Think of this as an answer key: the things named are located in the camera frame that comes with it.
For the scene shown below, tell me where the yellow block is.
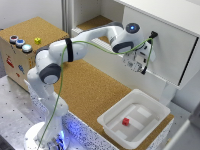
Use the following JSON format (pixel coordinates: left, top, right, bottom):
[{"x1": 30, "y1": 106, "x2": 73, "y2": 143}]
[{"x1": 34, "y1": 37, "x2": 42, "y2": 45}]

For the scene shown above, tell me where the green button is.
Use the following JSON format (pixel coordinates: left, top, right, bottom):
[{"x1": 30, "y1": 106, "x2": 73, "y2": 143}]
[{"x1": 21, "y1": 43, "x2": 34, "y2": 54}]

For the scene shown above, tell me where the blue button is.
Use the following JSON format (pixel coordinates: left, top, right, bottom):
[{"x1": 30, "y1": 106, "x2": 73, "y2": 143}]
[{"x1": 15, "y1": 38, "x2": 26, "y2": 49}]

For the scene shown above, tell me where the white plastic box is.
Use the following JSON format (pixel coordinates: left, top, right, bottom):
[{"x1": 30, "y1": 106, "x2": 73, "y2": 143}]
[{"x1": 96, "y1": 88, "x2": 172, "y2": 150}]

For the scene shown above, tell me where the green cable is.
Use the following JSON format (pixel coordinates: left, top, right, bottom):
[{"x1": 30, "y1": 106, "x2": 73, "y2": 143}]
[{"x1": 35, "y1": 37, "x2": 155, "y2": 150}]

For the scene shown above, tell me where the red button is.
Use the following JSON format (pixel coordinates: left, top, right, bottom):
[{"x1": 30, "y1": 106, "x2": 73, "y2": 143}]
[{"x1": 9, "y1": 34, "x2": 19, "y2": 45}]

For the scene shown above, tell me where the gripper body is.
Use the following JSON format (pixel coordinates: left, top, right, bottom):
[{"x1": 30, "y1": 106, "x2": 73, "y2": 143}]
[{"x1": 121, "y1": 42, "x2": 157, "y2": 74}]

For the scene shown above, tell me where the white sliding door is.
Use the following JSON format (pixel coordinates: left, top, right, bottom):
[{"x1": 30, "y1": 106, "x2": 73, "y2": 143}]
[{"x1": 121, "y1": 5, "x2": 199, "y2": 88}]

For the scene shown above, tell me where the pink block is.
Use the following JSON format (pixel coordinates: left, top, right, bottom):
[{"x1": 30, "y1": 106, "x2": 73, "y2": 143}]
[{"x1": 121, "y1": 117, "x2": 131, "y2": 127}]

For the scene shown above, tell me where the white cabinet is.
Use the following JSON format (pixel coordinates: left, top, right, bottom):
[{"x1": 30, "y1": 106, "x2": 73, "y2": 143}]
[{"x1": 62, "y1": 0, "x2": 200, "y2": 107}]

